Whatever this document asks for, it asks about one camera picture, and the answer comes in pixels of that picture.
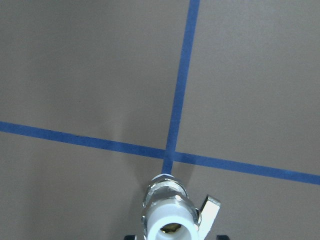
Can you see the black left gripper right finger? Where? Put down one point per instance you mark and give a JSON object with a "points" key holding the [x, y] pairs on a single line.
{"points": [[222, 237]]}

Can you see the white PPR valve with pipe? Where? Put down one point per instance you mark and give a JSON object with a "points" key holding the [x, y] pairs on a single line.
{"points": [[169, 214]]}

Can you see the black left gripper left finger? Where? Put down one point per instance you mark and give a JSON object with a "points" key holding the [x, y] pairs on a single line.
{"points": [[130, 237]]}

